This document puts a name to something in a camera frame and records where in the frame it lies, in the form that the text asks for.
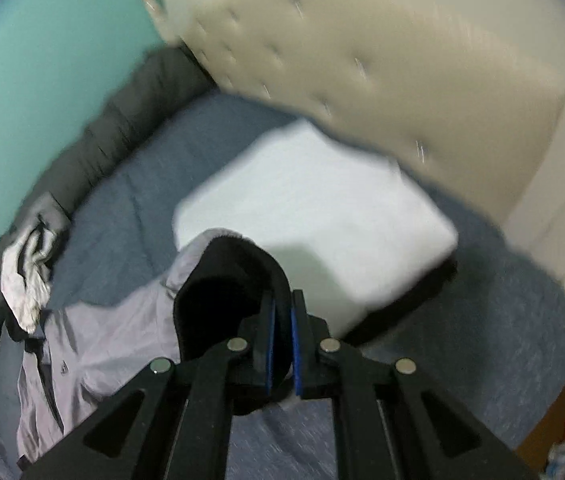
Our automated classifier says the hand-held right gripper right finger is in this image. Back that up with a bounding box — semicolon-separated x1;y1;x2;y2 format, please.
291;289;543;480

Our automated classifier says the light grey jacket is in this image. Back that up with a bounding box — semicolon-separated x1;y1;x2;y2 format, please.
0;227;295;480

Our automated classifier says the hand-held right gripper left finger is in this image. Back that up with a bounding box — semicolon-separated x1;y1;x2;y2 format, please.
20;290;277;480

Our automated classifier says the folded white shirt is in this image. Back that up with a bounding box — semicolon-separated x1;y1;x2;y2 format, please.
172;119;460;341

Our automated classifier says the white crumpled garment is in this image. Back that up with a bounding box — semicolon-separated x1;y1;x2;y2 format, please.
1;225;60;333

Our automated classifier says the dark grey rolled duvet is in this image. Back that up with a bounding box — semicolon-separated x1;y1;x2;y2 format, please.
0;47;218;356

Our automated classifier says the grey ribbed garment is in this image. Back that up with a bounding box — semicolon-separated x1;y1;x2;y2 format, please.
12;192;70;241

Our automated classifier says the cream tufted bed headboard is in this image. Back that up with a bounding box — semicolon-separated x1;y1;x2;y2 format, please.
137;0;565;231

